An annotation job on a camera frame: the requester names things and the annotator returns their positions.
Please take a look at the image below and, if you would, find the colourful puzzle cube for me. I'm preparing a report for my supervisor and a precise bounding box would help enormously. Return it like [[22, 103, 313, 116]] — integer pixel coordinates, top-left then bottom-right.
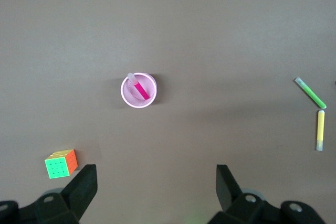
[[44, 148, 79, 180]]

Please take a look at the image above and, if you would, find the green marker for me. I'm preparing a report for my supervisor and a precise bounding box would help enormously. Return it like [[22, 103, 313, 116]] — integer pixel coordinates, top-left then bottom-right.
[[294, 77, 327, 109]]

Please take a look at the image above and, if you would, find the pink mesh cup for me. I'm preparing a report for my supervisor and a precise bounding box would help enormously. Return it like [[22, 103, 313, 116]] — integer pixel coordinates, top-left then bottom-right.
[[120, 72, 158, 109]]

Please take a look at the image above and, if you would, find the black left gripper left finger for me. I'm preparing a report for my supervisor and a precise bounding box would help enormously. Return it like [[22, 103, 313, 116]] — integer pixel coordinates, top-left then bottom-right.
[[0, 164, 98, 224]]

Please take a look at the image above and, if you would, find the yellow marker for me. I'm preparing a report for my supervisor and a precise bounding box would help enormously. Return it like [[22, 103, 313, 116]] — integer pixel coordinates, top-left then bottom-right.
[[316, 110, 326, 151]]

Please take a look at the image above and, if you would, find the pink marker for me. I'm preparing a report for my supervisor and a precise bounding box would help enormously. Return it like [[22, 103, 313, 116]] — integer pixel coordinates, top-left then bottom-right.
[[127, 72, 150, 101]]

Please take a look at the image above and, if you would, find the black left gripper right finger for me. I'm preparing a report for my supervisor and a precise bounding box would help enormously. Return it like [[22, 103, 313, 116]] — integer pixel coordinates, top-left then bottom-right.
[[208, 164, 326, 224]]

